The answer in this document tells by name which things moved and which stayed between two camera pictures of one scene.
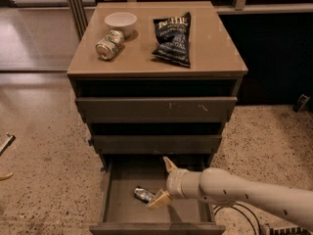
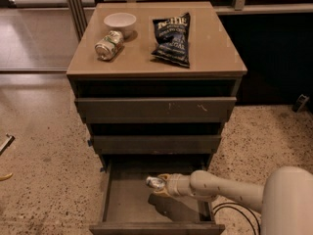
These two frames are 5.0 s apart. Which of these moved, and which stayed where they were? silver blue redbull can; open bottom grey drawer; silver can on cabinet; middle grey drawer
Moved: silver blue redbull can
Stayed: open bottom grey drawer; middle grey drawer; silver can on cabinet
